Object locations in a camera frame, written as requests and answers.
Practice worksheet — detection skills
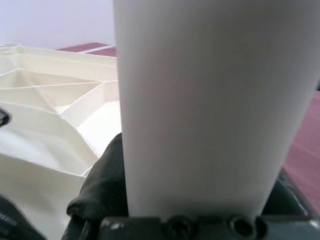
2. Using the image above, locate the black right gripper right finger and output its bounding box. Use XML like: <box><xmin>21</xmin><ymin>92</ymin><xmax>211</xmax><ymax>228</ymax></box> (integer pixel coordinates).
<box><xmin>261</xmin><ymin>166</ymin><xmax>312</xmax><ymax>221</ymax></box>

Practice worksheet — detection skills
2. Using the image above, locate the white plastic table leg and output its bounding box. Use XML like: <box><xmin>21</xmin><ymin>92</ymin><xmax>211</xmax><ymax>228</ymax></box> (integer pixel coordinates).
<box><xmin>112</xmin><ymin>0</ymin><xmax>320</xmax><ymax>219</ymax></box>

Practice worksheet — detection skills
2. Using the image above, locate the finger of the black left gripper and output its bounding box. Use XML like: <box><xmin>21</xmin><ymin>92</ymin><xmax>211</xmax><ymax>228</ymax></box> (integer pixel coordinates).
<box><xmin>0</xmin><ymin>193</ymin><xmax>66</xmax><ymax>240</ymax></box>
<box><xmin>0</xmin><ymin>106</ymin><xmax>12</xmax><ymax>128</ymax></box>

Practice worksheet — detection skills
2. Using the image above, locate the white plastic table top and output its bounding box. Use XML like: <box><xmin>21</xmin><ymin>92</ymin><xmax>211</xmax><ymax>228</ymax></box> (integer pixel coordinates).
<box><xmin>0</xmin><ymin>42</ymin><xmax>124</xmax><ymax>240</ymax></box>

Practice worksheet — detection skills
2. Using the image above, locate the pink table cloth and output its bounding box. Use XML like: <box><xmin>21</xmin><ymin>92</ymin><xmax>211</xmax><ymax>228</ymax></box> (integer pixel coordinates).
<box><xmin>56</xmin><ymin>41</ymin><xmax>320</xmax><ymax>177</ymax></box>

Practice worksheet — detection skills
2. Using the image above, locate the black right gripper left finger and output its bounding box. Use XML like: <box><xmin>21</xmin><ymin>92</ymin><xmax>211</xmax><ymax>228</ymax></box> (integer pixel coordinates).
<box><xmin>66</xmin><ymin>131</ymin><xmax>131</xmax><ymax>227</ymax></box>

